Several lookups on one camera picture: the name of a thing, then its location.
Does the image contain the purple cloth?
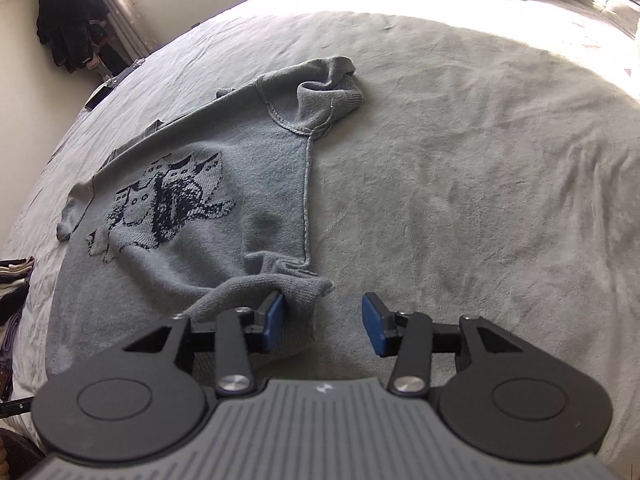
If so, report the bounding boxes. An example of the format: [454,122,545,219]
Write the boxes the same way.
[0,310,23,396]

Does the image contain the stack of folded clothes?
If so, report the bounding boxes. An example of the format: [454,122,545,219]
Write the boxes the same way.
[0,256,36,331]

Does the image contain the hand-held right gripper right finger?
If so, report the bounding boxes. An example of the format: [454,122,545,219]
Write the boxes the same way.
[361,291,521,396]

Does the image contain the grey bed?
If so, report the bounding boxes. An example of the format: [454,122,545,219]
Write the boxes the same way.
[0,0,640,471]

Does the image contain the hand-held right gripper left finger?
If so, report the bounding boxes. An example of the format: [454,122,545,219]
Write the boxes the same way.
[122,290,288,398]

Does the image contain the dark hanging clothes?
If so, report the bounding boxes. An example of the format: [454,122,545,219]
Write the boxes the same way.
[35,0,126,73]

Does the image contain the patterned curtain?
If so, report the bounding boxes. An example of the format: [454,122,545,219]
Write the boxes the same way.
[70,0,151,61]

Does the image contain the grey knit sweater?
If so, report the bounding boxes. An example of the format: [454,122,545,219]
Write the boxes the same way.
[47,55,365,386]

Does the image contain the dark tablet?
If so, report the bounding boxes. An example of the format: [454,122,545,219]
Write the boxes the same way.
[84,82,115,111]

